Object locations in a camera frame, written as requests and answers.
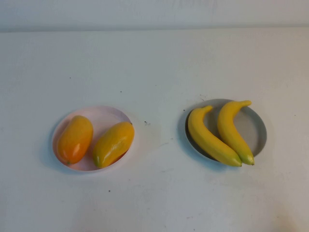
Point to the yellow plastic banana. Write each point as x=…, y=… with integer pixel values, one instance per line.
x=229, y=128
x=207, y=140

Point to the orange mango with green tip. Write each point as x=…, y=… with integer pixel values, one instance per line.
x=113, y=145

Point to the blue-grey round plate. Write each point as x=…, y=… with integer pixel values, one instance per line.
x=256, y=130

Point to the pink round plate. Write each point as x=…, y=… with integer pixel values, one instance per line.
x=101, y=113

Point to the orange plastic mango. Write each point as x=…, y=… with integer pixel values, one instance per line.
x=74, y=140

